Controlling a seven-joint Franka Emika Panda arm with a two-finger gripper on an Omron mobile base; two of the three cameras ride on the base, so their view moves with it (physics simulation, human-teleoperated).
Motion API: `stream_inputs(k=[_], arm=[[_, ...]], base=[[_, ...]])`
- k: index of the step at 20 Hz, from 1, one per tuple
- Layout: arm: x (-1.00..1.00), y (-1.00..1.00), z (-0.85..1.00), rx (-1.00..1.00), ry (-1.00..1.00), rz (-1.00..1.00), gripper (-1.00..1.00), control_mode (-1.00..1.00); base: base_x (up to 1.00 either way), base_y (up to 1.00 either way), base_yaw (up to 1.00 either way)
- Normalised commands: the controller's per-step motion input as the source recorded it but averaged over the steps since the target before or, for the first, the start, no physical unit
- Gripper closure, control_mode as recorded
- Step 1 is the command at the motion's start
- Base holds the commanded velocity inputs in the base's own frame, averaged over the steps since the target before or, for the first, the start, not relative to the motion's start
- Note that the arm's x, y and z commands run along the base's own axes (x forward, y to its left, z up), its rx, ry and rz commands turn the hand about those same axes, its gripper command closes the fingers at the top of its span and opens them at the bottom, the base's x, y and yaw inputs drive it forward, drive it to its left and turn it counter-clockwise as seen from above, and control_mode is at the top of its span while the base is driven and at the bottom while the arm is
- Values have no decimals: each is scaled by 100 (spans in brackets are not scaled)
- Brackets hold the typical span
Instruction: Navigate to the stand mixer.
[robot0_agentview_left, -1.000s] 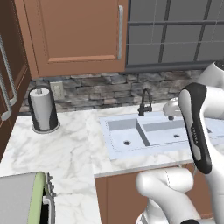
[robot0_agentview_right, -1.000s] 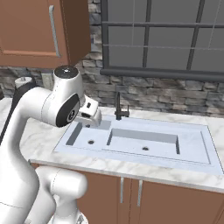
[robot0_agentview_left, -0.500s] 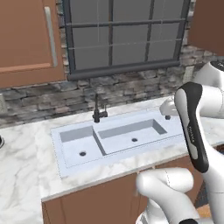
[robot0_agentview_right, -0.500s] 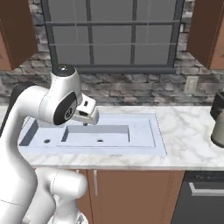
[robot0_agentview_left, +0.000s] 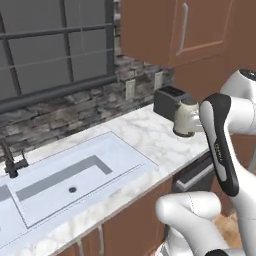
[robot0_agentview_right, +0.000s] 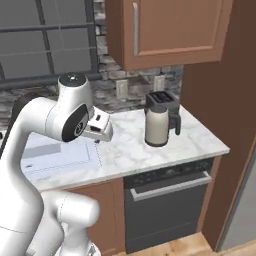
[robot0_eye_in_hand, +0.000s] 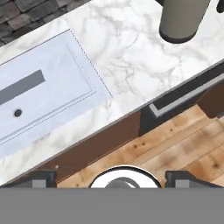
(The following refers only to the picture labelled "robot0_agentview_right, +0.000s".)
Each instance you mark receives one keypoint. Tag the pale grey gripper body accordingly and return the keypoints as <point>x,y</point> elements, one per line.
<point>100,134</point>

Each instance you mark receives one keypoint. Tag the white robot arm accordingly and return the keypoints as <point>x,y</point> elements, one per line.
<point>23,160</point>

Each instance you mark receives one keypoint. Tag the pale grey sink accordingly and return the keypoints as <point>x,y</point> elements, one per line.
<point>63,156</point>

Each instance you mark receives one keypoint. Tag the cream electric kettle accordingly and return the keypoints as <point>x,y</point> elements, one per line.
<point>156,126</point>

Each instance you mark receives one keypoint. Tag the black toaster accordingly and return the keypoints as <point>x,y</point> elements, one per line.
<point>162,99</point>

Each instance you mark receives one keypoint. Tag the brown base cupboard door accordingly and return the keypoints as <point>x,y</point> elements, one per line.
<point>106,216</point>

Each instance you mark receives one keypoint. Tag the black dishwasher door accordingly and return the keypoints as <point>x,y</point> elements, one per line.
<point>166,206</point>

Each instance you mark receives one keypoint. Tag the dark framed window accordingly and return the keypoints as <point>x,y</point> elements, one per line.
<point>46,36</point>

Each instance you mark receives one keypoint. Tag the brown tall cabinet panel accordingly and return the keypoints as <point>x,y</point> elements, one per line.
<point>220,110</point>

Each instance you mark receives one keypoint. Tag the grey fridge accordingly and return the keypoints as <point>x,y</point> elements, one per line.
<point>241,210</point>

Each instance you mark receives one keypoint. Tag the white wall socket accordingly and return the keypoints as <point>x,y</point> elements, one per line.
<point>159,83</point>
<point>122,89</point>

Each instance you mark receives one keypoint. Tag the brown wall cupboard body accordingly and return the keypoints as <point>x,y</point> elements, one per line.
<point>115,30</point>

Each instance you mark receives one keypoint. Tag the brown wall cupboard door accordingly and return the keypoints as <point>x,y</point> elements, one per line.
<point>180,26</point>

